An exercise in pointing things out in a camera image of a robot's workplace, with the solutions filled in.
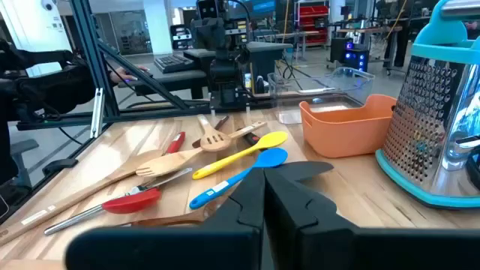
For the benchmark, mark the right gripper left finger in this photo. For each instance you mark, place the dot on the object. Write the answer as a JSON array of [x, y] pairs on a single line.
[[232, 247]]

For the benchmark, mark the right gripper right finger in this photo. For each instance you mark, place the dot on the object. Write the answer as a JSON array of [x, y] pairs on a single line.
[[318, 243]]

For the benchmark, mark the blue silicone spoon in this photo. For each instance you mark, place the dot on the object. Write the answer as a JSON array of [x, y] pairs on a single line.
[[270, 157]]

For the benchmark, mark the wooden slotted spoon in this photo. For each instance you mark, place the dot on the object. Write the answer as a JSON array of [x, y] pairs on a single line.
[[215, 141]]

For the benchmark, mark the wooden fork spoon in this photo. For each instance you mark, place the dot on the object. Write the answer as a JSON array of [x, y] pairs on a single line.
[[161, 165]]

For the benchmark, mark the yellow silicone spoon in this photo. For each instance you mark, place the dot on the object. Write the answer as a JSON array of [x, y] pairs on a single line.
[[270, 139]]

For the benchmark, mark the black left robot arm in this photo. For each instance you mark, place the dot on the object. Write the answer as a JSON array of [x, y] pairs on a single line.
[[225, 56]]

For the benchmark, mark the orange plastic bin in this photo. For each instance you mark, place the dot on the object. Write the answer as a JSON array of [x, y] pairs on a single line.
[[348, 135]]

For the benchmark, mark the clear plastic bin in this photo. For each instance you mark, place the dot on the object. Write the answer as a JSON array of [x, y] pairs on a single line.
[[277, 105]]

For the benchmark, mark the teal steel box grater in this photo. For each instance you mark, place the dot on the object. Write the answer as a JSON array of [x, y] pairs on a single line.
[[420, 123]]

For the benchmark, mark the large light wooden spoon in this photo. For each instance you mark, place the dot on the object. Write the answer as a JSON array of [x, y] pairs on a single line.
[[75, 195]]

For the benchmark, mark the dark desk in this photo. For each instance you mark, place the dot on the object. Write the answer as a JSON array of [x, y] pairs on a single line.
[[168, 80]]

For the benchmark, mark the computer tower blue lights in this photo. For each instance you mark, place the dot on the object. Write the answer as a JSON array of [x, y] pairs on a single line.
[[356, 56]]

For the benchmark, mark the black keyboard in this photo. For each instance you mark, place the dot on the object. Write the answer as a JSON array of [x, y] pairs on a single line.
[[174, 63]]

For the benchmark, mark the grey cabinet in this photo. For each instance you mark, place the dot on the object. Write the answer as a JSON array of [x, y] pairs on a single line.
[[268, 56]]

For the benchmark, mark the person's hand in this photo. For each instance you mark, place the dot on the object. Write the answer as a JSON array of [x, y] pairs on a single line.
[[129, 73]]

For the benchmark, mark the red storage shelf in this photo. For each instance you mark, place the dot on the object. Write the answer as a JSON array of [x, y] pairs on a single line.
[[313, 22]]

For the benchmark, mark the person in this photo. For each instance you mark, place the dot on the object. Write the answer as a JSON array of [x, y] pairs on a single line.
[[48, 86]]

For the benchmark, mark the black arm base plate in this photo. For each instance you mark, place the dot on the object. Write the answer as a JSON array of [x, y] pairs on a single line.
[[228, 102]]

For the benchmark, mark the silver aluminium bracket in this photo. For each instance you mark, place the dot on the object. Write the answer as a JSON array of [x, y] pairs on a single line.
[[97, 112]]

